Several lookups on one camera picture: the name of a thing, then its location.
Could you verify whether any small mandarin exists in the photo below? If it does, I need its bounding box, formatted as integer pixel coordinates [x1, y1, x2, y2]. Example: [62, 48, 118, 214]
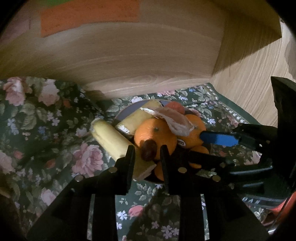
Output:
[189, 146, 209, 169]
[154, 162, 164, 181]

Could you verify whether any large orange with sticker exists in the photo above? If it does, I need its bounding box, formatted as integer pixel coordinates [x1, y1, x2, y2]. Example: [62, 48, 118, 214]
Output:
[177, 114, 206, 149]

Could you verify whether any small dark red date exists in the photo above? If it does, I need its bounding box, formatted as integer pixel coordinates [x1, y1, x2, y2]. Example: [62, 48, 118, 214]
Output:
[140, 139, 158, 161]

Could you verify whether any red tomato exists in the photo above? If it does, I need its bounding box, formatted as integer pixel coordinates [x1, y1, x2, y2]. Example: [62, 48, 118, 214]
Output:
[165, 101, 185, 115]

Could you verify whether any long yellow banana piece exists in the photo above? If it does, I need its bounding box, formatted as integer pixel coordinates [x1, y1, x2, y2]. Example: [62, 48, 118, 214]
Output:
[91, 119, 156, 181]

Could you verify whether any short yellow banana piece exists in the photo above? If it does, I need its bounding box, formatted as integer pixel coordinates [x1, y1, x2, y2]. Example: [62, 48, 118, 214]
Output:
[115, 99, 162, 136]

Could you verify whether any floral dark green cloth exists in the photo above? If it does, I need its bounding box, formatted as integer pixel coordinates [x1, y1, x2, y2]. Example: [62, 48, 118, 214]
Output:
[1, 77, 259, 240]

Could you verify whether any dark round plate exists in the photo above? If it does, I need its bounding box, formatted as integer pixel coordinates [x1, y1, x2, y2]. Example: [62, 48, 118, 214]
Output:
[114, 99, 209, 183]

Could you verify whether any pink sticky note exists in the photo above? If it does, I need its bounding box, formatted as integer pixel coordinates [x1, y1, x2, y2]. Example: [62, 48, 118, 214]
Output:
[1, 19, 30, 44]

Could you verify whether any orange sticky note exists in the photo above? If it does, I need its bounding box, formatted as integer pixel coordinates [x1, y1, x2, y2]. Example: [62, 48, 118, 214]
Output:
[40, 1, 140, 37]

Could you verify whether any green sticky note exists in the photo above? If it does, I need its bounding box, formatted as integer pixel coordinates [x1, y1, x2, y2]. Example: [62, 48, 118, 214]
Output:
[46, 0, 69, 6]

